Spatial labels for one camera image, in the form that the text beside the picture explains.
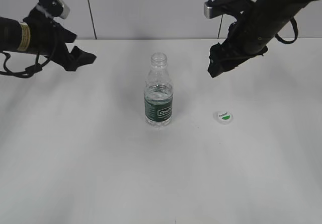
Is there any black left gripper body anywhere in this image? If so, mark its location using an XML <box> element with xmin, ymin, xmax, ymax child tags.
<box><xmin>24</xmin><ymin>8</ymin><xmax>76</xmax><ymax>64</ymax></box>

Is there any white green bottle cap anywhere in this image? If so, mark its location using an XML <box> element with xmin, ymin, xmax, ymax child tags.
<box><xmin>213</xmin><ymin>111</ymin><xmax>234</xmax><ymax>125</ymax></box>

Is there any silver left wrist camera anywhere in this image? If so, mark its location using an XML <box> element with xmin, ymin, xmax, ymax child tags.
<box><xmin>36</xmin><ymin>0</ymin><xmax>70</xmax><ymax>20</ymax></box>

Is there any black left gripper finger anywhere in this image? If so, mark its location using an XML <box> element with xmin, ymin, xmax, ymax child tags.
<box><xmin>54</xmin><ymin>46</ymin><xmax>97</xmax><ymax>71</ymax></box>

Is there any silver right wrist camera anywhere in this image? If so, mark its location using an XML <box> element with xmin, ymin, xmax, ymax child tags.
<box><xmin>204</xmin><ymin>0</ymin><xmax>254</xmax><ymax>20</ymax></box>

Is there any clear Cestbon water bottle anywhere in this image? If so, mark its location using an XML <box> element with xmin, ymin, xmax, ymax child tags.
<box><xmin>144</xmin><ymin>52</ymin><xmax>174</xmax><ymax>127</ymax></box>

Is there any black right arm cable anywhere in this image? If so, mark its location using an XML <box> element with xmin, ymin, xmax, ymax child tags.
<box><xmin>275</xmin><ymin>17</ymin><xmax>299</xmax><ymax>44</ymax></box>

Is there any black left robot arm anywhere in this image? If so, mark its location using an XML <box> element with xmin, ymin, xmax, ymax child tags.
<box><xmin>1</xmin><ymin>8</ymin><xmax>97</xmax><ymax>71</ymax></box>

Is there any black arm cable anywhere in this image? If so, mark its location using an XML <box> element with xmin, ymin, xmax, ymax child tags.
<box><xmin>275</xmin><ymin>17</ymin><xmax>299</xmax><ymax>44</ymax></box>
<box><xmin>0</xmin><ymin>27</ymin><xmax>61</xmax><ymax>78</ymax></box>

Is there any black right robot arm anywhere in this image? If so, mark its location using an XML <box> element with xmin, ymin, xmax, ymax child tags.
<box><xmin>204</xmin><ymin>0</ymin><xmax>319</xmax><ymax>78</ymax></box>

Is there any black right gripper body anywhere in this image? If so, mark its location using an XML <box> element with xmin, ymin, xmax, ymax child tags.
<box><xmin>225</xmin><ymin>7</ymin><xmax>268</xmax><ymax>56</ymax></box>

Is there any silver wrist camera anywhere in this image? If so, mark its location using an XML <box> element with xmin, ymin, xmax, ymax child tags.
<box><xmin>36</xmin><ymin>0</ymin><xmax>70</xmax><ymax>20</ymax></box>
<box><xmin>204</xmin><ymin>0</ymin><xmax>254</xmax><ymax>20</ymax></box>

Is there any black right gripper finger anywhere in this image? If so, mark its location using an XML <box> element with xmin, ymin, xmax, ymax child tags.
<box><xmin>208</xmin><ymin>56</ymin><xmax>246</xmax><ymax>78</ymax></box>
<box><xmin>209</xmin><ymin>42</ymin><xmax>242</xmax><ymax>63</ymax></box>

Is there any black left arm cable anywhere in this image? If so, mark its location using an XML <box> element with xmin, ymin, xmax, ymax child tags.
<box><xmin>0</xmin><ymin>27</ymin><xmax>61</xmax><ymax>78</ymax></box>

